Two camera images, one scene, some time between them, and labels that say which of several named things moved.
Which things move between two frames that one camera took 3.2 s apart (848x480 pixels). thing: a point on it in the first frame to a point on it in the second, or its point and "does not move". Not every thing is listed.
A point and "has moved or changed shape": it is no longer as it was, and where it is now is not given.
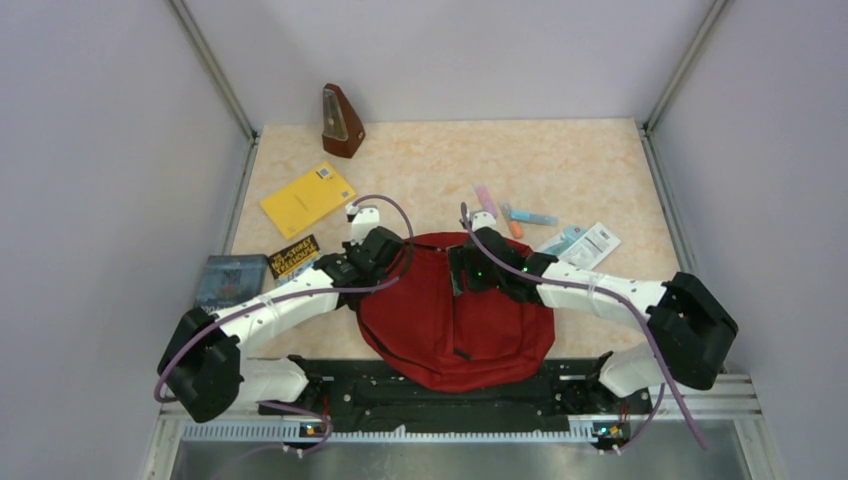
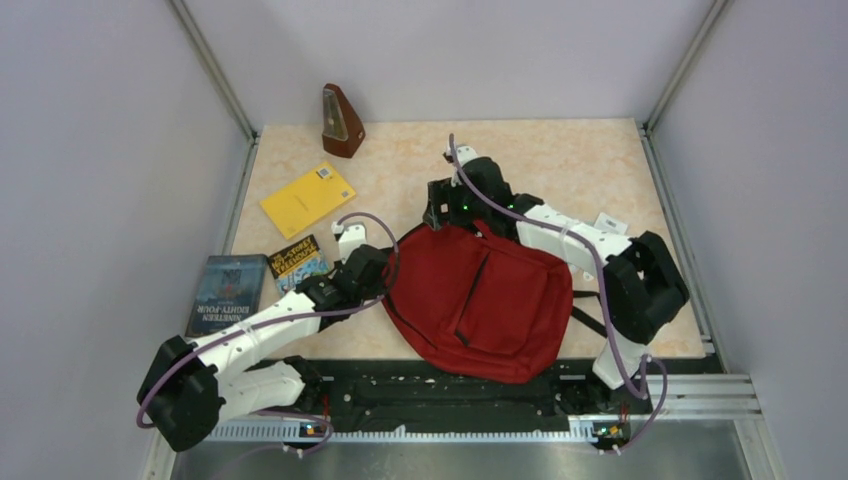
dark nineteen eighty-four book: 231,279 does not move
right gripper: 459,260 to 441,193
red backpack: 477,339 has moved or changed shape
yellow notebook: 307,200 does not move
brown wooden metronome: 342,130 does not move
